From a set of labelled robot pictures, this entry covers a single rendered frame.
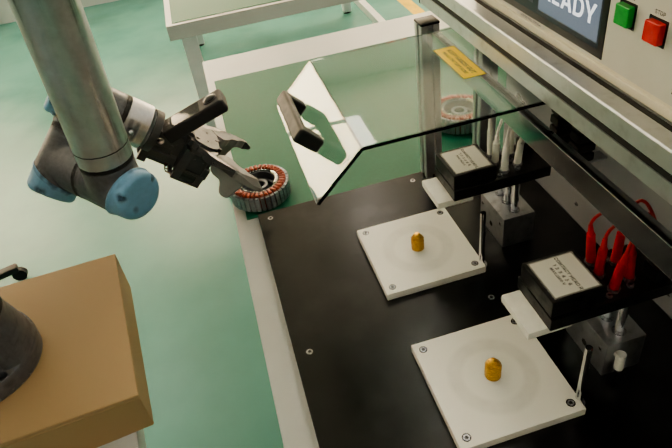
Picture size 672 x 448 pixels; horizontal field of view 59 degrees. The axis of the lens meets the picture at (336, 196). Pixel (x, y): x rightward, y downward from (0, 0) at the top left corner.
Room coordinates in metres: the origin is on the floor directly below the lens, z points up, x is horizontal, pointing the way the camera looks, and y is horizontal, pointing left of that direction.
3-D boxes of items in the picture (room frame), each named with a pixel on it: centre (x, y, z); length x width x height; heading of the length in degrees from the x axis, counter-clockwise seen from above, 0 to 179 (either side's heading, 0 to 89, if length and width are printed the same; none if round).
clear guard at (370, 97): (0.65, -0.12, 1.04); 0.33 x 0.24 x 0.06; 100
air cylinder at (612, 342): (0.44, -0.29, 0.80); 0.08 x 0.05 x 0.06; 10
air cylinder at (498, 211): (0.68, -0.25, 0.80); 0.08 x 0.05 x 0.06; 10
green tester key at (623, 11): (0.48, -0.27, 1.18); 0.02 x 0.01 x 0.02; 10
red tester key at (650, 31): (0.44, -0.28, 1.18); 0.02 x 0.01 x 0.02; 10
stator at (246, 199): (0.90, 0.14, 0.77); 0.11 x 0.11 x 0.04
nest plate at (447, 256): (0.66, -0.11, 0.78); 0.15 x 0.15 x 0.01; 10
